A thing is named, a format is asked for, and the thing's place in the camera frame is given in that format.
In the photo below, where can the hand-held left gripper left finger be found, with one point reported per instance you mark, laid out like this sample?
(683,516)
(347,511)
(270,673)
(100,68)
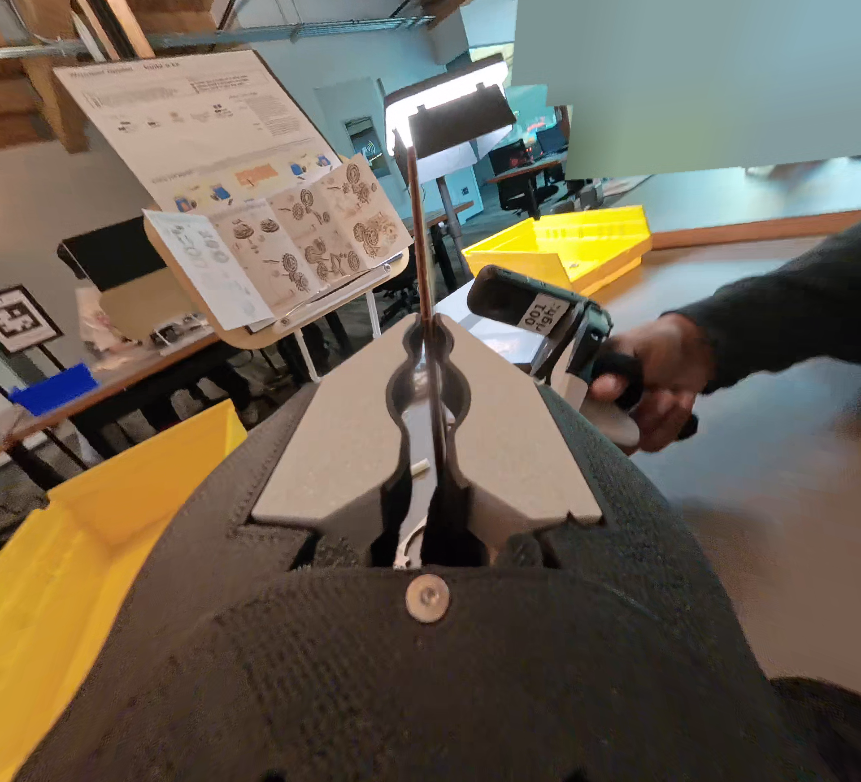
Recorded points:
(329,452)

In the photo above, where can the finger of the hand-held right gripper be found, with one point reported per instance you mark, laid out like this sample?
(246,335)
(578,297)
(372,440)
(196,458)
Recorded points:
(551,355)

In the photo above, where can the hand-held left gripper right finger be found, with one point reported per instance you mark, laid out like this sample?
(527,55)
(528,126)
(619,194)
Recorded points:
(524,452)

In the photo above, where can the wooden puzzle sheet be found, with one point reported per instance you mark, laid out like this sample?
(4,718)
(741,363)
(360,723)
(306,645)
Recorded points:
(424,257)

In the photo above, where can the small instruction sheet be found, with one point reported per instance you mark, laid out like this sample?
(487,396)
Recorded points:
(202,271)

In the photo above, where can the person's left forearm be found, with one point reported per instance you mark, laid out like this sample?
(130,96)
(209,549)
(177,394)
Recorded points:
(820,735)

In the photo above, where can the person's right hand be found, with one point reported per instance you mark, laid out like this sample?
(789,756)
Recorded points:
(672,372)

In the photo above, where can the yellow plastic bin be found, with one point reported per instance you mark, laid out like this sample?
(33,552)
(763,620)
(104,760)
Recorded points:
(81,560)
(538,250)

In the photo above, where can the wooden side table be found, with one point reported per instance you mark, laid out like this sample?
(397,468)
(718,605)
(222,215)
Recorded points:
(155,361)

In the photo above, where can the white softbox light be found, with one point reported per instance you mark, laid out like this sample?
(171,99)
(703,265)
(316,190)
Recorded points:
(437,89)

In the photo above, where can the small blue bin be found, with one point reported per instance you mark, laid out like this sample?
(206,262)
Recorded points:
(54,388)

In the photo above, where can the black flat panel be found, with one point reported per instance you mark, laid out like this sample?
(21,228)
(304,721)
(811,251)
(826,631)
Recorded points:
(114,250)

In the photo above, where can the black framed marker board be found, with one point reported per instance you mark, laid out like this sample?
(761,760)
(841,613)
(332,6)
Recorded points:
(23,321)

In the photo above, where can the large folded instruction sheet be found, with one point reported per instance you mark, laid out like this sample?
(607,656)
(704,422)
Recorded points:
(202,123)

